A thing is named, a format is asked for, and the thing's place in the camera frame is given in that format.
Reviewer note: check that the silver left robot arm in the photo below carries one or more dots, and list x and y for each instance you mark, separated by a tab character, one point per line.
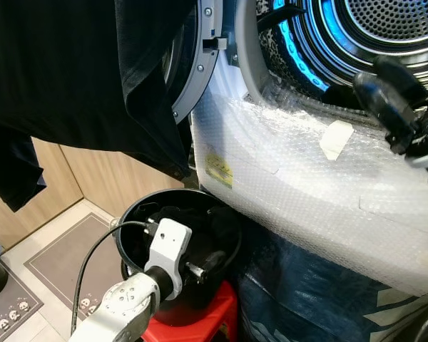
121	306

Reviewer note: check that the black hanging garment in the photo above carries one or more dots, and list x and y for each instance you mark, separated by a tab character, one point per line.
64	64

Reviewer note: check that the yellow warning sticker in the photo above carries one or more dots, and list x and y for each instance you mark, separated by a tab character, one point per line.
220	169

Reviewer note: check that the grey rubber door gasket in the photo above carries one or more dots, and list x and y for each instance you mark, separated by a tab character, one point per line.
253	50

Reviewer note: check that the perforated steel washer drum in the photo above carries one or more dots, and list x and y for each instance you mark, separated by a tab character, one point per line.
392	28

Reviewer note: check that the grey round washer door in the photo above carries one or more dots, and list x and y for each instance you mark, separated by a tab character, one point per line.
200	68

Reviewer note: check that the clear bubble wrap sheet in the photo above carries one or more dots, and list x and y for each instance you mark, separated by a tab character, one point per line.
307	192

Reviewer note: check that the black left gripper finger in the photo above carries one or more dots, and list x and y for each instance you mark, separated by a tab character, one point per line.
215	261

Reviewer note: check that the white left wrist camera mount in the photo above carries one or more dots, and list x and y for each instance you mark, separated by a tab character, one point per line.
168	246

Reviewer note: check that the wooden cabinet front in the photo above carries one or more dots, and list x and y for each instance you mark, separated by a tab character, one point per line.
100	178

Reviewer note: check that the red plastic stool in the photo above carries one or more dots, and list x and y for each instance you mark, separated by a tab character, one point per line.
214	317

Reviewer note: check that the white front-load washing machine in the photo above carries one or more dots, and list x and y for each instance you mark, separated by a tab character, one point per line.
221	121

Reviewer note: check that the plain grey floor mat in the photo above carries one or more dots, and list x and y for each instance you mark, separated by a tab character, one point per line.
71	263

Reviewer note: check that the grey patterned floor mat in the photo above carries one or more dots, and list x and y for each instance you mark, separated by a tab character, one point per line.
7	310

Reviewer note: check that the black clothes in bucket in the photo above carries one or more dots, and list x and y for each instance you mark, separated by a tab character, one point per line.
200	228

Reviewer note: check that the black plastic bucket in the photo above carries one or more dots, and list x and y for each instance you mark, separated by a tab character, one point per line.
132	228

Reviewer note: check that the dark blue printed bag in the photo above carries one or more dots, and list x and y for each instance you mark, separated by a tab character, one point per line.
307	299

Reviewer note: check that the white tape piece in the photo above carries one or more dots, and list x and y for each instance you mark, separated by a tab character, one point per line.
336	140

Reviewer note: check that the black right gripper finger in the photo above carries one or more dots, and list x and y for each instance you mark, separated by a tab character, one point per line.
403	78
381	107

